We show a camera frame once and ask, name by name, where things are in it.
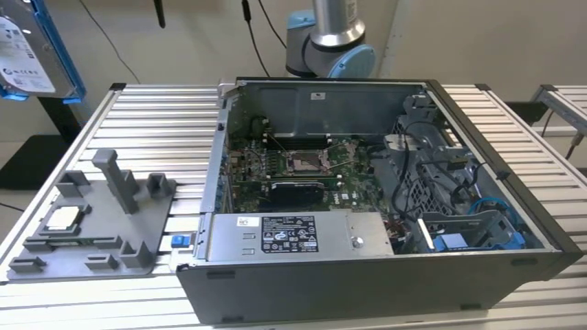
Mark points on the thin metal locking lever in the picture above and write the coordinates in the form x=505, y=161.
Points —
x=279, y=142

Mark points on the black RAM slot row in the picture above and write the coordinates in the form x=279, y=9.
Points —
x=297, y=140

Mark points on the silver CPU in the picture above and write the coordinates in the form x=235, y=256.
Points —
x=65, y=218

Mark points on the grey plastic parts rack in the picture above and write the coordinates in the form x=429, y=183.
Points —
x=105, y=230

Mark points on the grey disk bay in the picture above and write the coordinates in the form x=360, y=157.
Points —
x=457, y=223

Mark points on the green motherboard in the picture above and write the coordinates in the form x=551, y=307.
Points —
x=361, y=185

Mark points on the small blue plastic clip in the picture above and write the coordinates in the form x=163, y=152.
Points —
x=517, y=240

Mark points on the metal slat side table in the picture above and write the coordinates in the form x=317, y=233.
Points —
x=568, y=99

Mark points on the black hanging rod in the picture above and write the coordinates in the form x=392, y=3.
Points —
x=159, y=12

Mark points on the CPU socket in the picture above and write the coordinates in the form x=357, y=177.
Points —
x=304, y=161

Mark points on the hard disk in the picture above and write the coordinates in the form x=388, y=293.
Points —
x=27, y=51

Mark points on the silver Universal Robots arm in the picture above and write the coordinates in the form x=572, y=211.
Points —
x=303, y=51

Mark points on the black monitor stand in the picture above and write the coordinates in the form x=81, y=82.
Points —
x=27, y=165

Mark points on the blue plastic tab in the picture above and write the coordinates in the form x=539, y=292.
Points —
x=451, y=241

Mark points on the graphics card with black cooler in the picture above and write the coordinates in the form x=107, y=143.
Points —
x=295, y=196

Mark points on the black box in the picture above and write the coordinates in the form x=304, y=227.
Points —
x=527, y=111

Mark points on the silver power supply unit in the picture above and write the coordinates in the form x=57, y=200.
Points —
x=367, y=227

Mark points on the grey metal drive cage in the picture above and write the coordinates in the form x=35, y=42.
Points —
x=425, y=144

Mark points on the blue case latch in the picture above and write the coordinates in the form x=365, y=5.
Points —
x=179, y=241

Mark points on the open black PC case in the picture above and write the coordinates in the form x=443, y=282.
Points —
x=320, y=292

